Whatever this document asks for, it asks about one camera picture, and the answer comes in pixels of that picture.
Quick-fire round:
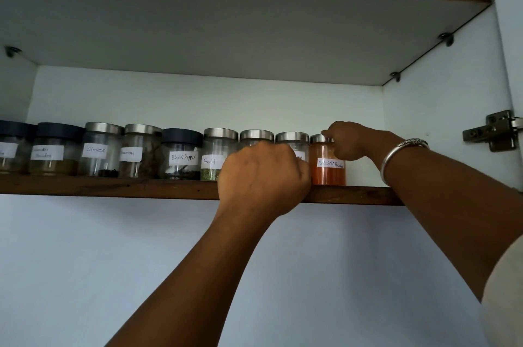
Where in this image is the person's right forearm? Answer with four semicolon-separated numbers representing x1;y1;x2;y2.
383;141;523;303

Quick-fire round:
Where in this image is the white sleeve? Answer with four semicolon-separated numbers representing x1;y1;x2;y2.
478;244;523;347

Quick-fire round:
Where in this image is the person's right hand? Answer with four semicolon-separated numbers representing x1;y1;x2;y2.
321;121;403;162

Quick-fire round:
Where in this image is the person's left hand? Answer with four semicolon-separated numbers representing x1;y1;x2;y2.
218;141;312;219

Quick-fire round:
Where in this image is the silver bracelet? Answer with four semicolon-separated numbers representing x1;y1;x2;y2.
379;137;430;187

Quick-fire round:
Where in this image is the wooden-edged lower shelf board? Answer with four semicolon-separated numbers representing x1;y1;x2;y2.
0;174;405;207

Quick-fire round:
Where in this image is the orange powder spice jar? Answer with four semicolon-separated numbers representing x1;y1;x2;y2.
310;134;347;186

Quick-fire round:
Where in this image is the grey upper shelf board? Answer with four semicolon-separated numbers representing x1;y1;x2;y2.
0;0;492;87

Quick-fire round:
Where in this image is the metal cabinet hinge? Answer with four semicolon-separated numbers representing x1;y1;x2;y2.
463;110;523;153

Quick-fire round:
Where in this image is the person's left forearm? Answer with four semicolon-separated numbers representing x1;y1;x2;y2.
104;195;312;347

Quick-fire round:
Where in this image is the row of labelled glass jars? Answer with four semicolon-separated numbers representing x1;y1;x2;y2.
0;120;311;183

